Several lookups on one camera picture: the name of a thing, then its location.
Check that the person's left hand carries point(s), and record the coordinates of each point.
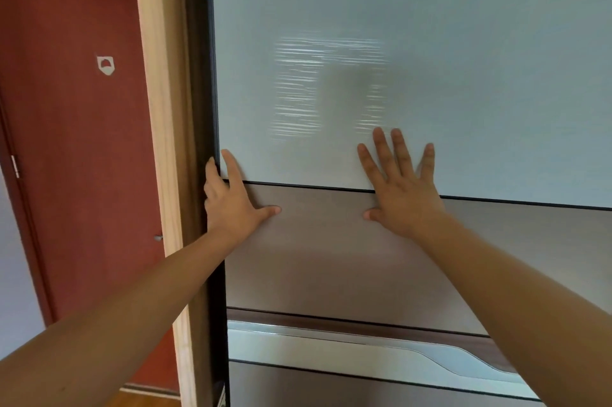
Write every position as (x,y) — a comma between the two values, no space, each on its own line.
(234,210)

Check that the person's right hand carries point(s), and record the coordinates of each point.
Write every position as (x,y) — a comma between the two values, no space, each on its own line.
(406,201)

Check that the wooden wardrobe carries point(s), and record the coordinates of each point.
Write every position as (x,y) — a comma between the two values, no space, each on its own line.
(162,134)

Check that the frosted wardrobe sliding door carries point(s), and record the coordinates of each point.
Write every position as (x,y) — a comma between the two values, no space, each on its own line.
(430,38)

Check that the person's left forearm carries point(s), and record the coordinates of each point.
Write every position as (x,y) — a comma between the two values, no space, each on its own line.
(119,316)

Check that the person's right forearm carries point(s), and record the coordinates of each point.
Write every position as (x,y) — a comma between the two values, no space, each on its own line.
(526,316)

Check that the red wooden room door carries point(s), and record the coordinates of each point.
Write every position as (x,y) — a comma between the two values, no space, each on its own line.
(71,158)

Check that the white adhesive door hook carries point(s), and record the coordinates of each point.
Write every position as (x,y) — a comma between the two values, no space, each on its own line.
(105,66)

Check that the metal door hinge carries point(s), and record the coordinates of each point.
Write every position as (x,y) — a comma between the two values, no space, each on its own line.
(15,166)

